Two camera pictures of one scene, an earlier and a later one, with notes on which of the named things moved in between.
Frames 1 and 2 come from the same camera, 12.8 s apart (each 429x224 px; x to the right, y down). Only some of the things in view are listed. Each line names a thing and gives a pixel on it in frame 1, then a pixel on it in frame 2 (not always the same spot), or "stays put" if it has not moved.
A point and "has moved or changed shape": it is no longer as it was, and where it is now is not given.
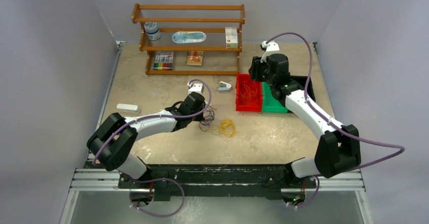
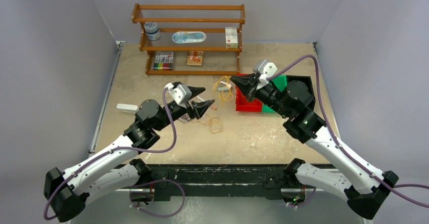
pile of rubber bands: x=226 y=127 -> x=221 y=88
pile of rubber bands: x=208 y=117 has moved or changed shape
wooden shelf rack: x=190 y=40 stays put
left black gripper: x=199 y=118 stays put
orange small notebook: x=195 y=58 stays put
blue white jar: x=153 y=32 stays put
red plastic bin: x=248 y=94 stays put
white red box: x=231 y=37 stays put
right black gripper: x=255 y=71 -> x=250 y=82
